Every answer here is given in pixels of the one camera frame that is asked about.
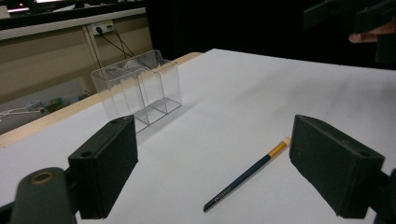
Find colourful plastic items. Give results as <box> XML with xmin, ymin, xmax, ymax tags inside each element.
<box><xmin>40</xmin><ymin>96</ymin><xmax>65</xmax><ymax>114</ymax></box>

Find white table cover sheet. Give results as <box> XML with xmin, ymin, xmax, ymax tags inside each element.
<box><xmin>0</xmin><ymin>48</ymin><xmax>396</xmax><ymax>224</ymax></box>

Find clear acrylic pen holder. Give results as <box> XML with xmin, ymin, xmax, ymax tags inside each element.
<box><xmin>90</xmin><ymin>49</ymin><xmax>183</xmax><ymax>134</ymax></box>

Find beige wooden bench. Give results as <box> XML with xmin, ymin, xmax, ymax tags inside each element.
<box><xmin>0</xmin><ymin>7</ymin><xmax>153</xmax><ymax>105</ymax></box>

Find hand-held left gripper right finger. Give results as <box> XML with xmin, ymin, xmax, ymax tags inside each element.
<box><xmin>289</xmin><ymin>114</ymin><xmax>386</xmax><ymax>219</ymax></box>

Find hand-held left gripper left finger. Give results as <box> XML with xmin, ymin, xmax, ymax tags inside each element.
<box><xmin>67</xmin><ymin>115</ymin><xmax>139</xmax><ymax>220</ymax></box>

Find black power cable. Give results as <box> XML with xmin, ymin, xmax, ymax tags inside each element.
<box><xmin>96</xmin><ymin>27</ymin><xmax>136</xmax><ymax>60</ymax></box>

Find white tangled cable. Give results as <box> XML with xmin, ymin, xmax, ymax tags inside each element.
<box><xmin>0</xmin><ymin>101</ymin><xmax>42</xmax><ymax>121</ymax></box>

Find white wall socket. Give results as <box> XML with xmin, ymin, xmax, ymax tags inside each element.
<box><xmin>87</xmin><ymin>20</ymin><xmax>115</xmax><ymax>35</ymax></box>

